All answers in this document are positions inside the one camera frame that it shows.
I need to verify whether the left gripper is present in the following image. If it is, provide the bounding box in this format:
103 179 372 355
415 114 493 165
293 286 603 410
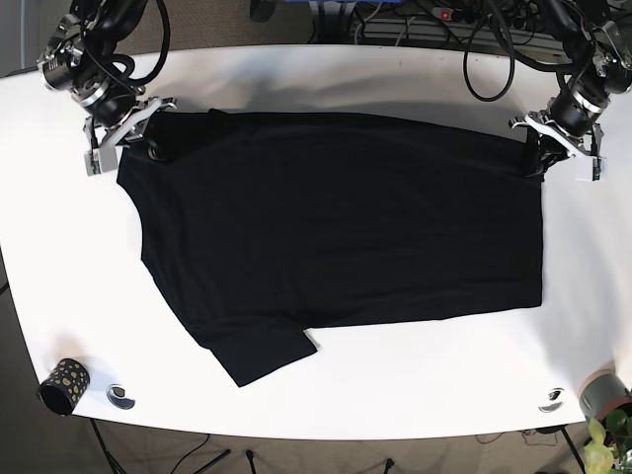
509 110 607 182

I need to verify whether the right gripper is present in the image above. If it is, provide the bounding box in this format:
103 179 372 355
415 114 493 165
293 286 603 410
83 97 177 176

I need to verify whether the black T-shirt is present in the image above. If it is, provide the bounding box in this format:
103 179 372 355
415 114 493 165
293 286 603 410
117 110 544 387

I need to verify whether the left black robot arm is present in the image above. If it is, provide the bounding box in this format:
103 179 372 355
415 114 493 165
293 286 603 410
462 1 631 182

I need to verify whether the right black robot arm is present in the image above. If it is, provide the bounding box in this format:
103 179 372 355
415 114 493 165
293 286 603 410
37 1 176 176

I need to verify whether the grey plant pot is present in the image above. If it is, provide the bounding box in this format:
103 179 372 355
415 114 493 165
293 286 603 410
578 370 631 422

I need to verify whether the black gold-dotted cup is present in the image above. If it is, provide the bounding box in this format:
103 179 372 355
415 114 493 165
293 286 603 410
37 358 91 417

